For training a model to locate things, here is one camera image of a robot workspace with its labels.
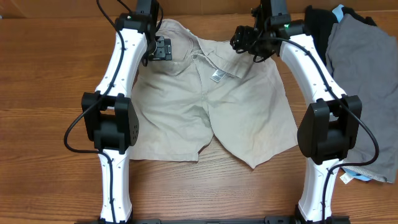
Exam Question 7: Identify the beige khaki shorts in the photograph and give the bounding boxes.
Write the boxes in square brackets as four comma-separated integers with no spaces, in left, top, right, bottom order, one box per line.
[131,19,297,167]

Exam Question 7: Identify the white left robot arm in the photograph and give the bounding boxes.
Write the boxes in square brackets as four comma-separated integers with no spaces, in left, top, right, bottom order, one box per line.
[81,0,172,223]

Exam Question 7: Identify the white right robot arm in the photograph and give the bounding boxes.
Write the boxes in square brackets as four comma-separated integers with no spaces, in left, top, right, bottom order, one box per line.
[230,0,362,224]

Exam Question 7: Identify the black garment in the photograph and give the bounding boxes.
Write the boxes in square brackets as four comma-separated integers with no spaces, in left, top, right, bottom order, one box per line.
[304,5,376,64]

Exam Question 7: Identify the light blue garment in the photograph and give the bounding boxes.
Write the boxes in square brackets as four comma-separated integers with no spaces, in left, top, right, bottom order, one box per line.
[332,4,372,182]

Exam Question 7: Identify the grey garment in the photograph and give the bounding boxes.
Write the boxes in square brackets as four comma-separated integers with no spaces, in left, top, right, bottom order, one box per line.
[325,14,397,183]

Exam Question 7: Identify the white garment tag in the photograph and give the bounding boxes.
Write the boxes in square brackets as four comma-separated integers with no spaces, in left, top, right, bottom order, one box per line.
[340,173,354,184]

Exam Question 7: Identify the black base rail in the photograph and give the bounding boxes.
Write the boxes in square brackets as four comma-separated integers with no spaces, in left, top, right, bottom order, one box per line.
[75,216,351,224]

